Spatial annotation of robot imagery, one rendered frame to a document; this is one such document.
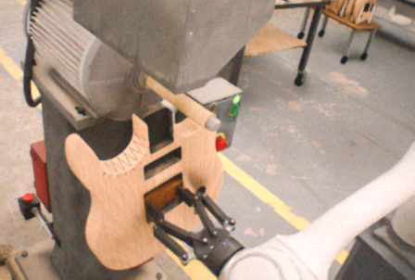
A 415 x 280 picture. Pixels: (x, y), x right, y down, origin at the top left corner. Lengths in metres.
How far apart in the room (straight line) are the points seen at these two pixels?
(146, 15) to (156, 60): 0.06
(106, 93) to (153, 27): 0.33
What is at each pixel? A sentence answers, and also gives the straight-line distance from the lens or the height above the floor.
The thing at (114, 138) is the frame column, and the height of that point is 0.96.
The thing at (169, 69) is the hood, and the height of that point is 1.42.
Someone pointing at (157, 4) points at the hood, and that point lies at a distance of 0.54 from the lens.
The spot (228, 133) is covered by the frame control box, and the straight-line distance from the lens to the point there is 1.20.
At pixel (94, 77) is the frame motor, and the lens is 0.83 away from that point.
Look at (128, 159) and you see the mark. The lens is 0.76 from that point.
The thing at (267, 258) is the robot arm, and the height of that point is 1.26.
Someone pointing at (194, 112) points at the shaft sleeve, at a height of 1.26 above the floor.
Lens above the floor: 1.65
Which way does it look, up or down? 33 degrees down
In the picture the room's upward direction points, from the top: 11 degrees clockwise
